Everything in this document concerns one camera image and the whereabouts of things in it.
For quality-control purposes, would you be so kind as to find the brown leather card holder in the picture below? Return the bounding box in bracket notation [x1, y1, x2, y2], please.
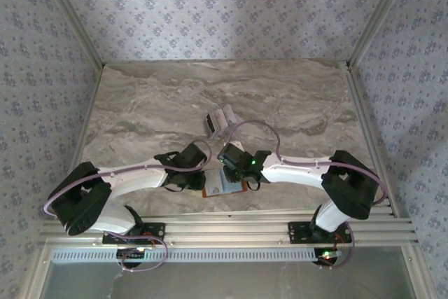
[201, 167, 249, 198]

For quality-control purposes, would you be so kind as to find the grey credit card gold chip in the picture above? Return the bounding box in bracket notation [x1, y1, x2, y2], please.
[206, 169, 224, 196]

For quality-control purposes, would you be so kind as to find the black controller board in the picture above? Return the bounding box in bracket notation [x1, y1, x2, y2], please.
[312, 248, 343, 267]
[116, 246, 147, 269]

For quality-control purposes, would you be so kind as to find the aluminium extrusion rail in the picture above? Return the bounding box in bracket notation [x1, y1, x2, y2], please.
[37, 207, 420, 248]

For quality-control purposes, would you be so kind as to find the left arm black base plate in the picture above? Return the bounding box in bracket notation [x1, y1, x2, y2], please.
[101, 222, 167, 245]

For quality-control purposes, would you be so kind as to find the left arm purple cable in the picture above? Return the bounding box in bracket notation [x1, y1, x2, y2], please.
[43, 139, 213, 272]

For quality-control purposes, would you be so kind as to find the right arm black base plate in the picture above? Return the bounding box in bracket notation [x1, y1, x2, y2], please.
[286, 221, 353, 245]

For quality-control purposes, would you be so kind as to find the grey slotted cable duct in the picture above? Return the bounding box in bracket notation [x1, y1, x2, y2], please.
[50, 246, 330, 264]

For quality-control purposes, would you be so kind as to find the aluminium table side rail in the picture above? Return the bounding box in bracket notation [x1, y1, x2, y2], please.
[55, 64, 104, 219]
[345, 64, 400, 216]

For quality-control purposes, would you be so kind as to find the aluminium frame leg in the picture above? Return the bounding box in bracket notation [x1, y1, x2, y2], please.
[20, 246, 54, 299]
[401, 245, 435, 299]

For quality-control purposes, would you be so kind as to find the aluminium frame post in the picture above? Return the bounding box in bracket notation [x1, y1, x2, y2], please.
[34, 0, 106, 69]
[347, 0, 418, 65]

